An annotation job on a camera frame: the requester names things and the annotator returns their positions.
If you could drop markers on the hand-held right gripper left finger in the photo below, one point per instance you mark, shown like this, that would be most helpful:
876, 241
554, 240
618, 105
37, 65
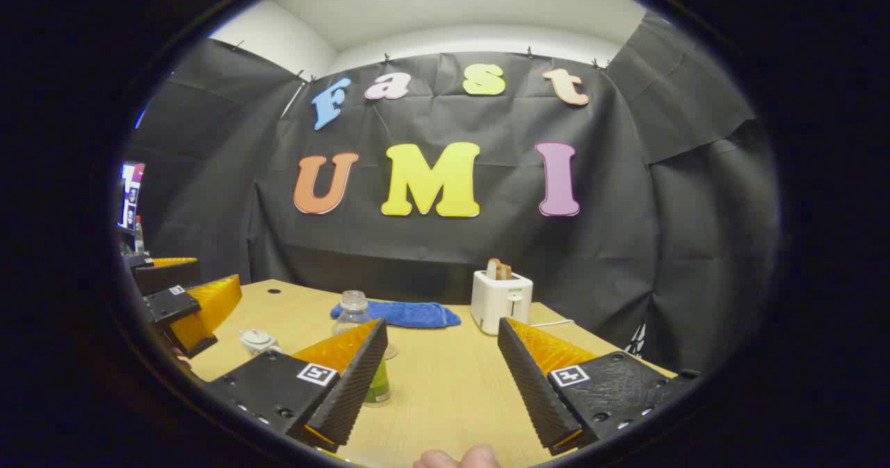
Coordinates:
354, 391

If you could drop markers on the black and white patterned sheet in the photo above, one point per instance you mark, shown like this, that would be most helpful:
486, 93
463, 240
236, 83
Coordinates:
638, 339

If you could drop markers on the blue towel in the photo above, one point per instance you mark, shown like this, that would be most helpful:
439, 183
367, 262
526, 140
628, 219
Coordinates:
417, 315

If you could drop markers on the red cap plastic bottle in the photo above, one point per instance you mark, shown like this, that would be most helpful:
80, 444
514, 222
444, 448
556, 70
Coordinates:
139, 240

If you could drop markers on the white toaster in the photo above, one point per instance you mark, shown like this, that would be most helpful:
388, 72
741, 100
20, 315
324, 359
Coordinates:
497, 301

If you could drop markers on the white teacup lid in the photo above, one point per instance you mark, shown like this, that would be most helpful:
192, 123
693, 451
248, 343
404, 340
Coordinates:
256, 336

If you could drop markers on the toasted bread slice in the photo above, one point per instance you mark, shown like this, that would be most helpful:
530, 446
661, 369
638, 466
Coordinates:
498, 270

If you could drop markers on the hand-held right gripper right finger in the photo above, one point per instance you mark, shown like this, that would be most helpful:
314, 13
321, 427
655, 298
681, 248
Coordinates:
532, 391

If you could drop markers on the round coaster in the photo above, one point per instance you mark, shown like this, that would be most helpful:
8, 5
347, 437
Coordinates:
391, 351

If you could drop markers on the black backdrop cloth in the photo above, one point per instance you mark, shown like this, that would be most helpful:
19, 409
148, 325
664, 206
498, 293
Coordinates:
487, 245

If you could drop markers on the computer monitor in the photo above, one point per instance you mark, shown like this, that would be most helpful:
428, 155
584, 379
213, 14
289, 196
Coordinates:
131, 190

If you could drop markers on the clear green label water bottle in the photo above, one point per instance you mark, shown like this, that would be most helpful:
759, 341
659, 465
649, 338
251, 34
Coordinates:
353, 315

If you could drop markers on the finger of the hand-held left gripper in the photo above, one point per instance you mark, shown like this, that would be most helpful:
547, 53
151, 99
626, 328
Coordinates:
167, 275
167, 306

